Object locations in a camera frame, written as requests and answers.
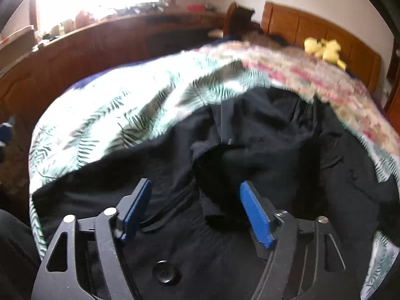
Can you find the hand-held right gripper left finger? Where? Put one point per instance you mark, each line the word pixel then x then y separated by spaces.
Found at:
pixel 137 206

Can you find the slatted wooden wardrobe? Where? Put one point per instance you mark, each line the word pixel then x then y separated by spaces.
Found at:
pixel 394 106

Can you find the yellow plush toy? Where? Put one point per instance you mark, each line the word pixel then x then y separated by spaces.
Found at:
pixel 328 51

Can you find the person's black pants leg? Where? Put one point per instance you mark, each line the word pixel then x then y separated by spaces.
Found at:
pixel 15 256

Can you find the long wooden desk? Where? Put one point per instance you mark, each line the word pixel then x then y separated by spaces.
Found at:
pixel 93 53

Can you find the clutter of desk items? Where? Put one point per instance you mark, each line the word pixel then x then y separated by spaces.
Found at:
pixel 81 18

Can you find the leaf print blanket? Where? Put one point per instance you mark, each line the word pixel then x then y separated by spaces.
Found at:
pixel 125 100

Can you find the floral blanket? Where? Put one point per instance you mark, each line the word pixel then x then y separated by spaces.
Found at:
pixel 312 75

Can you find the wooden chair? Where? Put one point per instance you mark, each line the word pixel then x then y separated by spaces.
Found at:
pixel 242 18

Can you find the black garment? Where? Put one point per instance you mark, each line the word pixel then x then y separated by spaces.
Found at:
pixel 265 147

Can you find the wooden headboard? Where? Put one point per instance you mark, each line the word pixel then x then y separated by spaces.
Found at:
pixel 312 28

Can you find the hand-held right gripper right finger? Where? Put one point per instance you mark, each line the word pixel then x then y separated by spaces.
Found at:
pixel 254 215

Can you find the red desk item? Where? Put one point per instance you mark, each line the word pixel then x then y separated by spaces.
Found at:
pixel 197 7

